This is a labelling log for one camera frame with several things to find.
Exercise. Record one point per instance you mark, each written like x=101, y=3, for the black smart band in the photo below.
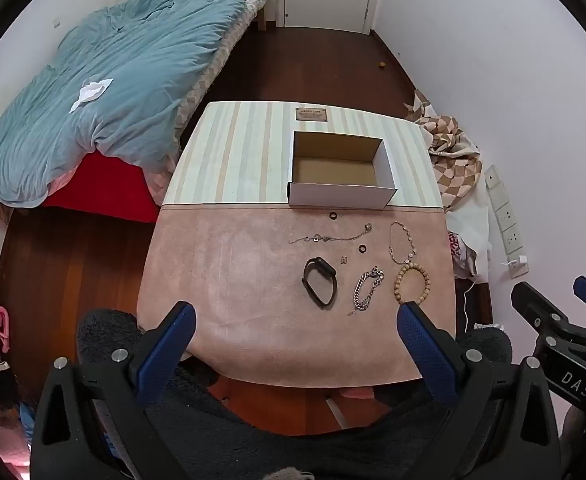
x=319, y=280

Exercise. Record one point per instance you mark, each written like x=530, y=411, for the striped table mat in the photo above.
x=233, y=160

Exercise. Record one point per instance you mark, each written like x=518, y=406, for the white charger plug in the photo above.
x=520, y=265

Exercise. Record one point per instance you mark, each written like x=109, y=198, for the wooden bed leg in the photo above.
x=262, y=16

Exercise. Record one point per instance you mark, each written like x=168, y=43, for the white cloth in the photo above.
x=470, y=220

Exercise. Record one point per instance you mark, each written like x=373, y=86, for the red bed sheet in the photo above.
x=108, y=185

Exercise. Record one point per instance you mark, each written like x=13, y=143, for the white wall plate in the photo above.
x=498, y=196

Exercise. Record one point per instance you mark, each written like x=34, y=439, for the red patterned bag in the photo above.
x=460, y=255

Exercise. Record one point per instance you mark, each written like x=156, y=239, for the brown label patch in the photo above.
x=312, y=113

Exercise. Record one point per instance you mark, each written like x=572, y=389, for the white wall socket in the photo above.
x=513, y=241
x=505, y=217

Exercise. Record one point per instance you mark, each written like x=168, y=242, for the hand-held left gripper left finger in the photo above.
x=170, y=345

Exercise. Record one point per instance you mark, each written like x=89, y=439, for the pink suede table mat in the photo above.
x=233, y=290

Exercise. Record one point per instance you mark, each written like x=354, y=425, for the white cardboard box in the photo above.
x=342, y=170

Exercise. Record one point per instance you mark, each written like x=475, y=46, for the dark fuzzy clothing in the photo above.
x=273, y=450

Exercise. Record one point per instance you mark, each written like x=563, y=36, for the white paper sheet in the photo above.
x=90, y=92

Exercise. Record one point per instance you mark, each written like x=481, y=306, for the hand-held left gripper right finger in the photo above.
x=425, y=352

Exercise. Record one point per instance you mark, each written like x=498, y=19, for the checkered beige cloth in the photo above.
x=453, y=160

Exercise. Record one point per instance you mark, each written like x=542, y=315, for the bed with blue duvet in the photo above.
x=123, y=85

